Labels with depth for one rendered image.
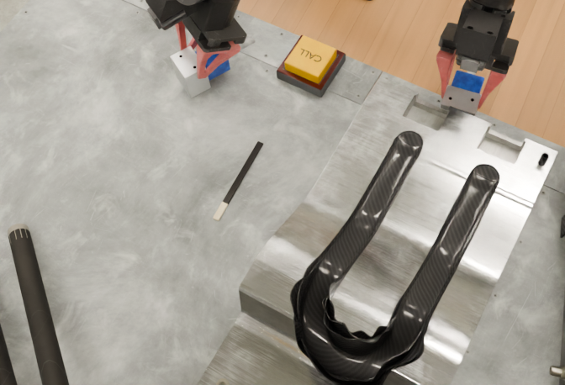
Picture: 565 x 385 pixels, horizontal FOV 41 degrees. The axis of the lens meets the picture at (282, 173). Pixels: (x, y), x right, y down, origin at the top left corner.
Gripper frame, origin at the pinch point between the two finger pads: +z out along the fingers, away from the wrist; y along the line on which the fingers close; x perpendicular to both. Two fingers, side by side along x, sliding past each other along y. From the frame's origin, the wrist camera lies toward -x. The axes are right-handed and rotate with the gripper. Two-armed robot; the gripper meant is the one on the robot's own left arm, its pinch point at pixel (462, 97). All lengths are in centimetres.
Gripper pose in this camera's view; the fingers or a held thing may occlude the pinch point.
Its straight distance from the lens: 111.3
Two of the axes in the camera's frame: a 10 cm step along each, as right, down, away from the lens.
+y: 9.3, 3.1, -2.3
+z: -1.3, 8.1, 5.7
